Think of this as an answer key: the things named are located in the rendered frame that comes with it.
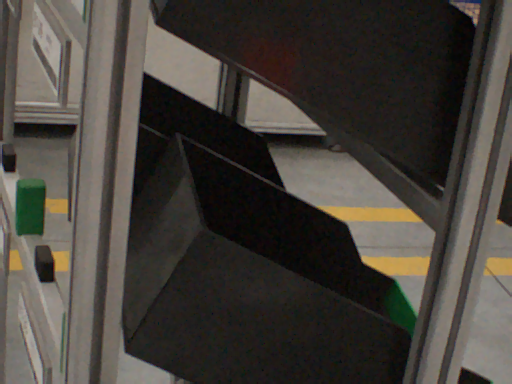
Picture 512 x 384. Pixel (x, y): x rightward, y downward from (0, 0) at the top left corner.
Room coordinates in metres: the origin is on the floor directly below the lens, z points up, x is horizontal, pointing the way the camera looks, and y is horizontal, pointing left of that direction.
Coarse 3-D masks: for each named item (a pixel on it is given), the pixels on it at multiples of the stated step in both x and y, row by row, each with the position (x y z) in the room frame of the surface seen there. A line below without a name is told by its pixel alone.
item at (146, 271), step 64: (192, 192) 0.48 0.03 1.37; (256, 192) 0.57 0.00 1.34; (128, 256) 0.51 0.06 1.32; (192, 256) 0.44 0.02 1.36; (256, 256) 0.44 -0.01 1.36; (320, 256) 0.58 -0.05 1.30; (128, 320) 0.45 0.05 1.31; (192, 320) 0.44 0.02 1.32; (256, 320) 0.45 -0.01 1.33; (320, 320) 0.45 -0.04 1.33; (384, 320) 0.46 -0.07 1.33
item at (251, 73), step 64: (192, 0) 0.44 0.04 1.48; (256, 0) 0.44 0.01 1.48; (320, 0) 0.45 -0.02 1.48; (384, 0) 0.45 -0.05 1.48; (256, 64) 0.44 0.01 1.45; (320, 64) 0.45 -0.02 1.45; (384, 64) 0.45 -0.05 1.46; (448, 64) 0.46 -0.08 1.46; (384, 128) 0.46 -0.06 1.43; (448, 128) 0.46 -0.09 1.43
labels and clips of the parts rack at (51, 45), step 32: (64, 32) 0.44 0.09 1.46; (64, 64) 0.42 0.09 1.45; (64, 96) 0.42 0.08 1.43; (0, 160) 0.63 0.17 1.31; (32, 192) 0.53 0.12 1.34; (0, 224) 0.58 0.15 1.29; (32, 224) 0.53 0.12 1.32; (0, 256) 0.58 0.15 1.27; (32, 320) 0.47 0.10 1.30; (64, 320) 0.40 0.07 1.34; (32, 352) 0.46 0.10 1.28
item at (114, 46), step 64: (0, 0) 0.67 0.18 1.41; (128, 0) 0.38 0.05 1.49; (0, 64) 0.68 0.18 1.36; (128, 64) 0.37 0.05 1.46; (0, 128) 0.68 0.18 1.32; (128, 128) 0.37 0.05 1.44; (128, 192) 0.37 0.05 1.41; (448, 192) 0.45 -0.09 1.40; (448, 256) 0.43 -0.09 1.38; (0, 320) 0.67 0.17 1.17; (448, 320) 0.43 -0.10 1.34
